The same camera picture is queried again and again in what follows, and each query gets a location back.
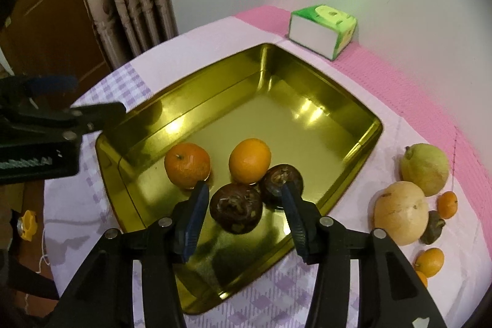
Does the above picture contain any green guava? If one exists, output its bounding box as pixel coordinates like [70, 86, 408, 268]
[400, 144, 450, 197]

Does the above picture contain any dark passion fruit front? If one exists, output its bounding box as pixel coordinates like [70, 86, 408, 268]
[209, 183, 264, 235]

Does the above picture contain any pale yellow round fruit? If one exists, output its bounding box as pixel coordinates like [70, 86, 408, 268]
[374, 181, 430, 246]

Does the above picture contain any small orange tangerine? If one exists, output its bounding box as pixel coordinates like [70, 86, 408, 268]
[437, 190, 459, 219]

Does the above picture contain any deep orange tangerine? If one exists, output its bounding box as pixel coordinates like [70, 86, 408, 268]
[164, 142, 212, 189]

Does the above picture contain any brown wooden cabinet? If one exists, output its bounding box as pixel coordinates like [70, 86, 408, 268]
[0, 0, 114, 83]

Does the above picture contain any gold and maroon tin box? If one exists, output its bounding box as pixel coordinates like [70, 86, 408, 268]
[94, 42, 384, 314]

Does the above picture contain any green tissue box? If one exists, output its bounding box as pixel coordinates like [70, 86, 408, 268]
[288, 4, 358, 62]

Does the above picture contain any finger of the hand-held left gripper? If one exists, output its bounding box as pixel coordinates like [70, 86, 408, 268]
[0, 102, 127, 141]
[0, 74, 79, 100]

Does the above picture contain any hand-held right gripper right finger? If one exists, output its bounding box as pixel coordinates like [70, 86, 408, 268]
[280, 182, 448, 328]

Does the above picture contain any large light orange tangerine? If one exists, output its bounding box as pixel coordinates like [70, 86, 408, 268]
[228, 138, 272, 185]

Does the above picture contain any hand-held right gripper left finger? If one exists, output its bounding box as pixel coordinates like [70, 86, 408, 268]
[44, 180, 210, 328]

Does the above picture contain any dark brown water chestnut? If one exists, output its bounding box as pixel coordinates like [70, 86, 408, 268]
[420, 211, 446, 245]
[259, 164, 304, 209]

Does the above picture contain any yellow plastic knob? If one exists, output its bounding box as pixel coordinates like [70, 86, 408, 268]
[17, 210, 37, 240]

